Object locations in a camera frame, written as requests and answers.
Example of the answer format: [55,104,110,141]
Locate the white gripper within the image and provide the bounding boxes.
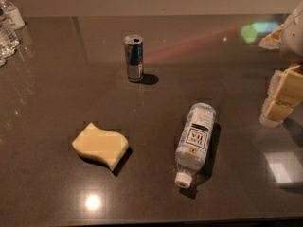
[259,0,303,128]

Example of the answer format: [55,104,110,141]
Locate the blue plastic bottle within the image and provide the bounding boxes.
[174,103,216,189]

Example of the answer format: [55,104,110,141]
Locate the redbull can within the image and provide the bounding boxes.
[123,35,144,82]

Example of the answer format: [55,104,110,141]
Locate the clear water bottle white label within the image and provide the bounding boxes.
[0,0,25,30]

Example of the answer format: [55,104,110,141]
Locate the yellow sponge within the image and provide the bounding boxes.
[72,123,129,171]

